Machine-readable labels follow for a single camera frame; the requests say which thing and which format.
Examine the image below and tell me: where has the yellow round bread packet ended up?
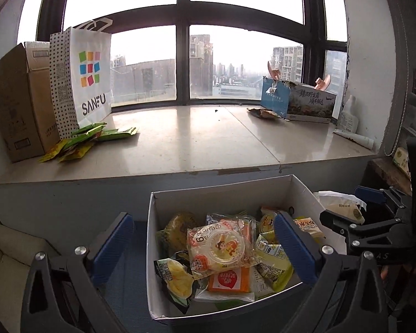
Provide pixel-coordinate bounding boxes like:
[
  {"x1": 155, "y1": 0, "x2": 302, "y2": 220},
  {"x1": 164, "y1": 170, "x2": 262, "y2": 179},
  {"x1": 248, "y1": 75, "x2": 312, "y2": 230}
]
[{"x1": 158, "y1": 211, "x2": 202, "y2": 254}]

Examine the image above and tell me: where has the beige tissue pack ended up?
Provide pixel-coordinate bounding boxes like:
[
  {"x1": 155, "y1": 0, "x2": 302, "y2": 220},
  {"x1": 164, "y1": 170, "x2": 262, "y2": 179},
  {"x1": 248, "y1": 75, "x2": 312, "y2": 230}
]
[{"x1": 314, "y1": 191, "x2": 366, "y2": 224}]

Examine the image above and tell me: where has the white pouch bottle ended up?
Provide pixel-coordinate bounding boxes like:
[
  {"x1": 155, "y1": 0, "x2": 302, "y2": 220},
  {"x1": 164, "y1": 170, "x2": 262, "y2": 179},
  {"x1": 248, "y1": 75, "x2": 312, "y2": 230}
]
[{"x1": 338, "y1": 95, "x2": 359, "y2": 134}]

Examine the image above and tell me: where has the dark side table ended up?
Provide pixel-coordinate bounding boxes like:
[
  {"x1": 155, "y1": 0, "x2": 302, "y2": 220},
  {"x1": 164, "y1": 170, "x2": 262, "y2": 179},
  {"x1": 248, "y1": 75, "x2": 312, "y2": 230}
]
[{"x1": 362, "y1": 158, "x2": 411, "y2": 195}]

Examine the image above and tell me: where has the pile of green yellow packets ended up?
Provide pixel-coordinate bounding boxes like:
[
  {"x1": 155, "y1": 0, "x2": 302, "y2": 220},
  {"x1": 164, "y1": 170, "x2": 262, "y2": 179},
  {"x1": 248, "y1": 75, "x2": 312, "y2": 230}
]
[{"x1": 38, "y1": 122, "x2": 139, "y2": 163}]

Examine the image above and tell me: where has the clear jelly cup packet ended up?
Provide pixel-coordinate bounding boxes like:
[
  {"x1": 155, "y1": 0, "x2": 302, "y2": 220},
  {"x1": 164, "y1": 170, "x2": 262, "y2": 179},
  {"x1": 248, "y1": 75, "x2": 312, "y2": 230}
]
[{"x1": 187, "y1": 217, "x2": 257, "y2": 279}]

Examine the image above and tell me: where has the white tube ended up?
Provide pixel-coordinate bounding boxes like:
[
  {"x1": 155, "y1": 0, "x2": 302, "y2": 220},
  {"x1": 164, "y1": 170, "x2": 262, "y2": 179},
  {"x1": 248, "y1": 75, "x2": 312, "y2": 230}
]
[{"x1": 333, "y1": 129, "x2": 375, "y2": 150}]

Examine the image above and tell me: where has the dark window frame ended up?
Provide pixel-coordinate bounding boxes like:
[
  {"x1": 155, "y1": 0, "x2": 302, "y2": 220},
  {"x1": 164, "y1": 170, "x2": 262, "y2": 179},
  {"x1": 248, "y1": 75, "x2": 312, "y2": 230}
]
[{"x1": 36, "y1": 0, "x2": 347, "y2": 113}]

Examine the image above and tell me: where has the torn brown wrapper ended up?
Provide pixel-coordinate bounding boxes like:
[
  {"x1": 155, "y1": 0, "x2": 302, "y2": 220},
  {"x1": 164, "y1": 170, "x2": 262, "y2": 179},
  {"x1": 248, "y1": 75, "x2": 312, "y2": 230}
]
[{"x1": 247, "y1": 107, "x2": 281, "y2": 120}]

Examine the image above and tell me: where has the small orange white packet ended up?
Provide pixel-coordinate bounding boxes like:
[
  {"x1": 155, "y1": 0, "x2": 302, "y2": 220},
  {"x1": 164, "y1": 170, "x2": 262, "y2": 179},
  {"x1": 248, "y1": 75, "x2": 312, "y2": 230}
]
[{"x1": 293, "y1": 217, "x2": 324, "y2": 238}]

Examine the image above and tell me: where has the brown cardboard box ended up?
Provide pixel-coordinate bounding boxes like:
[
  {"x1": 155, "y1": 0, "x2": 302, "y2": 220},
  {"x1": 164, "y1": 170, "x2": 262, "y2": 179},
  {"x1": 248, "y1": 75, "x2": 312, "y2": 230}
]
[{"x1": 0, "y1": 42, "x2": 61, "y2": 163}]

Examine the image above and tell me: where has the blue fabric seat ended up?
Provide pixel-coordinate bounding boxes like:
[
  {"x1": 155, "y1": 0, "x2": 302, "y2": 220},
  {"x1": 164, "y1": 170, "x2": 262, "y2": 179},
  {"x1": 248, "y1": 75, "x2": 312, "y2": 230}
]
[{"x1": 55, "y1": 215, "x2": 333, "y2": 333}]

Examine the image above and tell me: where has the yellow cartoon snack packet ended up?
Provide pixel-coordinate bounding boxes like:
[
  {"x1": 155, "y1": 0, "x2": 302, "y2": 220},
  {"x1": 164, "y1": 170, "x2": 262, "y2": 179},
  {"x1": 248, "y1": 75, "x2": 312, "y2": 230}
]
[{"x1": 258, "y1": 208, "x2": 281, "y2": 241}]

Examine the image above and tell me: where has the white paper shopping bag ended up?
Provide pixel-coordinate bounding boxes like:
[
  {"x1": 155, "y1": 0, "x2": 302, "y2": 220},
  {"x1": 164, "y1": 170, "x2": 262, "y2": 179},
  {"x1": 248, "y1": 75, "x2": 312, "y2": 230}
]
[{"x1": 49, "y1": 17, "x2": 112, "y2": 139}]

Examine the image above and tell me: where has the green white snack packet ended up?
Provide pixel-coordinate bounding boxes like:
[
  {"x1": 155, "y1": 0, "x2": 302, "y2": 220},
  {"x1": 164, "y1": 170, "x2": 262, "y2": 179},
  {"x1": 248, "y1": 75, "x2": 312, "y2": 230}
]
[{"x1": 255, "y1": 234, "x2": 293, "y2": 292}]

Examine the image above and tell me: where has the stone windowsill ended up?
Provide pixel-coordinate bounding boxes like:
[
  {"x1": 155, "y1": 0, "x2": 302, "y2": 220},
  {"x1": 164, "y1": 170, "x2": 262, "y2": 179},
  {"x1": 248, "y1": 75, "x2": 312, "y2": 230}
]
[{"x1": 0, "y1": 104, "x2": 378, "y2": 184}]

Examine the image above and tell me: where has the black yellow snack packet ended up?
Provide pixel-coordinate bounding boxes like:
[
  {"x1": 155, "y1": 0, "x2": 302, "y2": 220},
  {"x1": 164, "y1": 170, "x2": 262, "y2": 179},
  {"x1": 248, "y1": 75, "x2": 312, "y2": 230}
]
[{"x1": 154, "y1": 258, "x2": 195, "y2": 306}]

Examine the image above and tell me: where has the landscape printed box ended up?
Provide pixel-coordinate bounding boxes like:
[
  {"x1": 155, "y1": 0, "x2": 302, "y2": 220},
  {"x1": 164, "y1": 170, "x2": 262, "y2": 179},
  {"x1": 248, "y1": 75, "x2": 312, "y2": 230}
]
[{"x1": 286, "y1": 82, "x2": 337, "y2": 123}]

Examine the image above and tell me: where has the green white carton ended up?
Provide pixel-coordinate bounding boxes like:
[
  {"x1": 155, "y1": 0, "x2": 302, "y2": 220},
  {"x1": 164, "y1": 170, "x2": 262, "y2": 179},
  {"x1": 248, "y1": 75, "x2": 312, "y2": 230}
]
[{"x1": 392, "y1": 147, "x2": 411, "y2": 177}]

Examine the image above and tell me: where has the blue printed box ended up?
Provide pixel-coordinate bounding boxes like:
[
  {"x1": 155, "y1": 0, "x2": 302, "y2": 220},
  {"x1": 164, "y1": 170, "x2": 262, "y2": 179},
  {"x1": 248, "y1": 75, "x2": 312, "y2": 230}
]
[{"x1": 261, "y1": 75, "x2": 292, "y2": 118}]

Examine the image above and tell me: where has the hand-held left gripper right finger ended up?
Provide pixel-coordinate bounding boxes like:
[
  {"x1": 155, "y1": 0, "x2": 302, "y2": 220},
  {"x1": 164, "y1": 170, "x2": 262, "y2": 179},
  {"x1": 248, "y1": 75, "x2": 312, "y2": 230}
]
[{"x1": 275, "y1": 213, "x2": 390, "y2": 333}]

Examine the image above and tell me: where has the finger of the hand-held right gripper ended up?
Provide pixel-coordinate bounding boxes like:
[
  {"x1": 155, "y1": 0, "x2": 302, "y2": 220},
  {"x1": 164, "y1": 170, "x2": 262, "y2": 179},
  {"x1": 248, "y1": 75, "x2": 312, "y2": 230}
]
[
  {"x1": 319, "y1": 208, "x2": 408, "y2": 250},
  {"x1": 354, "y1": 185, "x2": 411, "y2": 216}
]

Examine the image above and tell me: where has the white cardboard box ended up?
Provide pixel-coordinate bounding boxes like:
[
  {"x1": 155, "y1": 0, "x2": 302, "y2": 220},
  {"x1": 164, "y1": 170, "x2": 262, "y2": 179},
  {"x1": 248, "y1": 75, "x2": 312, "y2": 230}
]
[{"x1": 146, "y1": 174, "x2": 348, "y2": 320}]

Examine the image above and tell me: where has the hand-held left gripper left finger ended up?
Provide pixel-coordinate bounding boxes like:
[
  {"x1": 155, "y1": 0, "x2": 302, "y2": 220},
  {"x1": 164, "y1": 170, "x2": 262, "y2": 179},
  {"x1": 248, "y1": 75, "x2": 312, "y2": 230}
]
[{"x1": 21, "y1": 212, "x2": 135, "y2": 333}]

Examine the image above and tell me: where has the clear white snack packet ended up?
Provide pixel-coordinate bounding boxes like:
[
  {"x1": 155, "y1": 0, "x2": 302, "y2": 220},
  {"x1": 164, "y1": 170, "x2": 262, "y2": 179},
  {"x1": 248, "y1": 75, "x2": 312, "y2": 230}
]
[{"x1": 194, "y1": 284, "x2": 256, "y2": 303}]

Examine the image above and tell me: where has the orange flat snack packet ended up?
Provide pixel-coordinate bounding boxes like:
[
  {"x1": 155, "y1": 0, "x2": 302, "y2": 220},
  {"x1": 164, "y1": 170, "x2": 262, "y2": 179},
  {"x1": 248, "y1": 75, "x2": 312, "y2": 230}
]
[{"x1": 208, "y1": 267, "x2": 252, "y2": 294}]

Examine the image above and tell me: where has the pink plastic object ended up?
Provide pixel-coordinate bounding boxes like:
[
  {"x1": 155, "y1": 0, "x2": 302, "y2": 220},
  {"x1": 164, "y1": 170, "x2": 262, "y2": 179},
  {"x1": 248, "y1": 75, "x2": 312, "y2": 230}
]
[
  {"x1": 268, "y1": 60, "x2": 283, "y2": 81},
  {"x1": 314, "y1": 75, "x2": 331, "y2": 92}
]

